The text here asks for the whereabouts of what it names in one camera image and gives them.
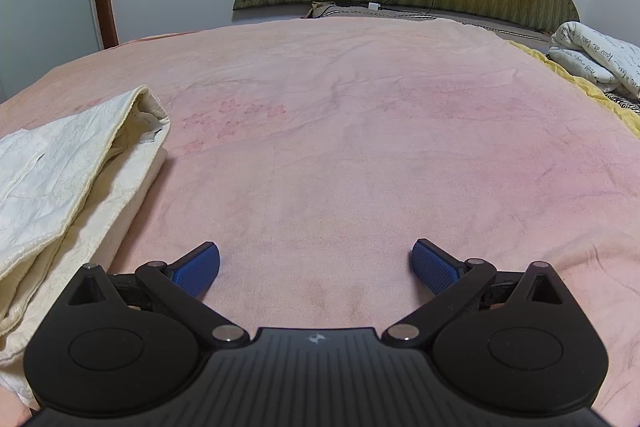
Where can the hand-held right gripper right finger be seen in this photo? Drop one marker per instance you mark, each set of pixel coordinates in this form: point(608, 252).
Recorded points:
point(435, 264)

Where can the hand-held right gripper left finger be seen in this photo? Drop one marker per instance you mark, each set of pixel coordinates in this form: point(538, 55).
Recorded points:
point(197, 269)

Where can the white pants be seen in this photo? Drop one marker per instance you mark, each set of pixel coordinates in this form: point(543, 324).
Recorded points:
point(50, 187)

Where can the pink blanket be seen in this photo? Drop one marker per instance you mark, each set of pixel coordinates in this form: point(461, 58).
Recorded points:
point(350, 132)

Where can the yellow blanket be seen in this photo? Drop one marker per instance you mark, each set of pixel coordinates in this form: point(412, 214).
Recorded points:
point(565, 74)

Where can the black-and-white striped cloth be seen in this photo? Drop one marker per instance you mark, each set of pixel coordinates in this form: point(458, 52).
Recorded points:
point(625, 102)

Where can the white script-printed quilt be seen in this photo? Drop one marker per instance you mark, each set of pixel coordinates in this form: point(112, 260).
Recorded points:
point(600, 54)

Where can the brown patterned pillow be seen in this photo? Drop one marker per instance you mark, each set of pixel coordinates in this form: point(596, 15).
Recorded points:
point(320, 10)

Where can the flower-printed wardrobe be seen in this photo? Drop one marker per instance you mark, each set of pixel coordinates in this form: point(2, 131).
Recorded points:
point(40, 7)

